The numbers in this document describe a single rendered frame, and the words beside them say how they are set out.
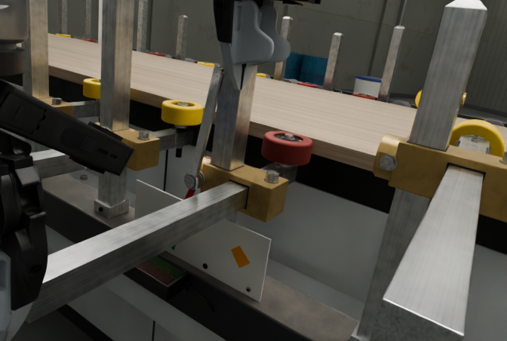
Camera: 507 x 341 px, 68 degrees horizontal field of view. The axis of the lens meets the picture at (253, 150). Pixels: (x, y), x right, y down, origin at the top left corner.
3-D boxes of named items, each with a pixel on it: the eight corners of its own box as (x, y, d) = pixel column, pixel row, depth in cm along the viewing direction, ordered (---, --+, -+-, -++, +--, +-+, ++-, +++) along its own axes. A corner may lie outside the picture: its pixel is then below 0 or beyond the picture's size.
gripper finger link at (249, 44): (259, 99, 37) (274, -1, 34) (212, 88, 40) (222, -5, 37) (275, 97, 39) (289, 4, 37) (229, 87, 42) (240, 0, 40)
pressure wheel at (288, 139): (287, 216, 58) (300, 145, 55) (245, 198, 62) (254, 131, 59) (308, 201, 65) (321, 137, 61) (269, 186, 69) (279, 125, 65)
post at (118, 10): (108, 252, 71) (117, -20, 57) (96, 245, 73) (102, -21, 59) (123, 245, 74) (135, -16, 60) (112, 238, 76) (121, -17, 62)
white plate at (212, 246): (258, 303, 52) (269, 240, 49) (132, 233, 65) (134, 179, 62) (260, 301, 53) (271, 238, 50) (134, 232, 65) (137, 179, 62)
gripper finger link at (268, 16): (275, 97, 39) (289, 4, 37) (229, 87, 42) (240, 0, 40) (288, 96, 42) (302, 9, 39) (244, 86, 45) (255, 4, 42)
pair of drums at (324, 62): (293, 96, 780) (300, 52, 755) (333, 109, 680) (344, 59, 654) (263, 94, 742) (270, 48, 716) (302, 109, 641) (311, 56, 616)
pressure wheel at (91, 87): (118, 133, 87) (119, 84, 84) (80, 130, 85) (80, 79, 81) (119, 124, 94) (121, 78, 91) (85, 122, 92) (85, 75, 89)
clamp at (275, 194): (265, 223, 49) (271, 188, 48) (188, 191, 56) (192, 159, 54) (285, 210, 54) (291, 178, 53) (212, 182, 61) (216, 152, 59)
